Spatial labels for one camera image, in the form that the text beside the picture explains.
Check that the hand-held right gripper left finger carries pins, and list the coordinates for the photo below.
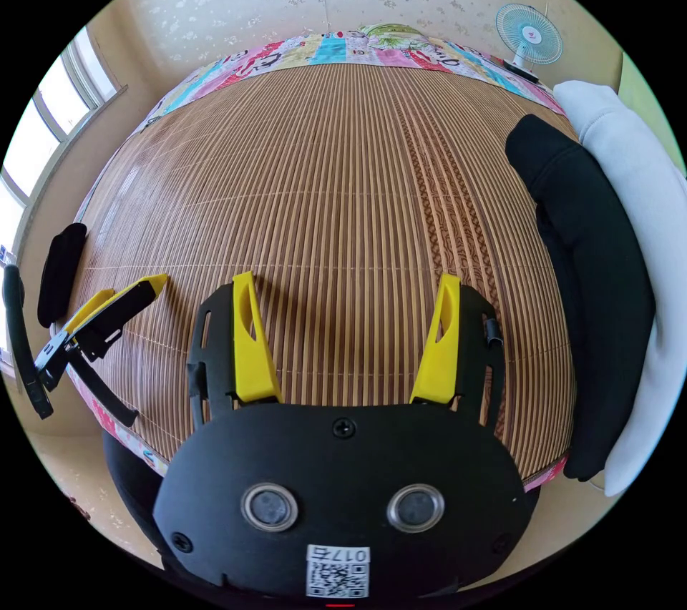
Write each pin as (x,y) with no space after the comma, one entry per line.
(249,352)

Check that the green floral pillow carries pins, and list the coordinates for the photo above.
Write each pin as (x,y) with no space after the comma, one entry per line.
(394,36)

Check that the black garment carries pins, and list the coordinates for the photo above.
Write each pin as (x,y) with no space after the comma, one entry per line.
(60,272)

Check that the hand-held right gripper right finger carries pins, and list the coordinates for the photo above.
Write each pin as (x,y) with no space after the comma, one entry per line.
(439,358)

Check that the light blue table fan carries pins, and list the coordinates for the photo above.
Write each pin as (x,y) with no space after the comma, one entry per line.
(528,35)

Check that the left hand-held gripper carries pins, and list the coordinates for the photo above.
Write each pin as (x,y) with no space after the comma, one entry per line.
(115,317)

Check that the window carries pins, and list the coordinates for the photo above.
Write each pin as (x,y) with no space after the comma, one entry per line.
(59,103)

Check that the pile of clothes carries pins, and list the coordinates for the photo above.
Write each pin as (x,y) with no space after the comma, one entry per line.
(590,272)

